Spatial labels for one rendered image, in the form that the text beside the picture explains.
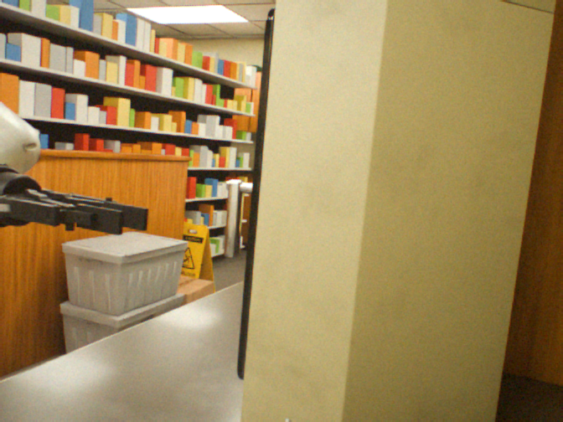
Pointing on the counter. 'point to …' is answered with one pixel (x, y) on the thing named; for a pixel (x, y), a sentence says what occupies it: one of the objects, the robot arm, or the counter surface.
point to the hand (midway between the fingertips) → (114, 218)
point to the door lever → (235, 210)
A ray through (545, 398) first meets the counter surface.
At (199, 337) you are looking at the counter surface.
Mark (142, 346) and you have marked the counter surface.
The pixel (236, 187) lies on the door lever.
